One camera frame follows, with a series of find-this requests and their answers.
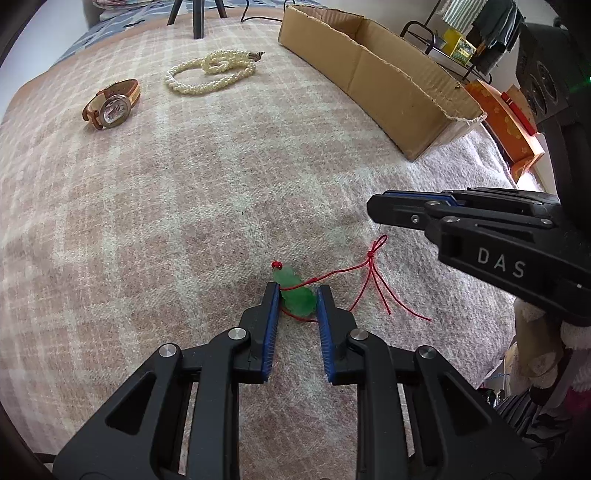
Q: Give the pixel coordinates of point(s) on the black tripod stand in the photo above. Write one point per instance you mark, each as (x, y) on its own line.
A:
(198, 23)

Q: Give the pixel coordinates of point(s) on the red flat box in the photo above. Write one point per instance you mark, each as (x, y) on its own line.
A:
(519, 113)

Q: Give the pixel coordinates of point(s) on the orange cloth covered table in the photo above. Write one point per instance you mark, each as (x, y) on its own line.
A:
(498, 120)

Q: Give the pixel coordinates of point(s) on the green striped towel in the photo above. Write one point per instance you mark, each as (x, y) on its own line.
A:
(457, 11)

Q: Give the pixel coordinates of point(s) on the person's striped clothing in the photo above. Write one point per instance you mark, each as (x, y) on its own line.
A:
(531, 424)

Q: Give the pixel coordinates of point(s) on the yellow box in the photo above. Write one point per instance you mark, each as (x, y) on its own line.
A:
(450, 37)

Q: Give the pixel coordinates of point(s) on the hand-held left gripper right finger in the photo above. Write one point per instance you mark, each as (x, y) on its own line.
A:
(325, 341)

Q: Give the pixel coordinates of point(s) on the green yellow carton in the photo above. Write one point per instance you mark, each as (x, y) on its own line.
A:
(464, 50)

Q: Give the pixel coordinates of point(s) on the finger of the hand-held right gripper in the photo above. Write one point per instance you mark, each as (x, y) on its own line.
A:
(397, 210)
(498, 196)

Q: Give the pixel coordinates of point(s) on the dark hanging jacket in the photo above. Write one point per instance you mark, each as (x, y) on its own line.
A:
(494, 27)

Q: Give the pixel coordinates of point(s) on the black metal clothes rack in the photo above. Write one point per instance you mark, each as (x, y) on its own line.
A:
(418, 24)

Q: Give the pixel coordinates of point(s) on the small potted plant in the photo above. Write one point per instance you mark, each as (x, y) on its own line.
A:
(438, 42)

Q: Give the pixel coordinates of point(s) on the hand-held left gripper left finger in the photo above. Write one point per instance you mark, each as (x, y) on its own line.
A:
(272, 332)

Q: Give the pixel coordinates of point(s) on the blue patterned bed sheet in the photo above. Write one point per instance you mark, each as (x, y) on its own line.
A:
(87, 39)

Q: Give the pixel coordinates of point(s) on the cardboard box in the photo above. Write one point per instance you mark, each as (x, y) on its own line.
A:
(392, 92)

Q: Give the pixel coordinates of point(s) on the pink checked blanket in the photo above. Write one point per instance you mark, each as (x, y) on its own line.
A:
(138, 230)

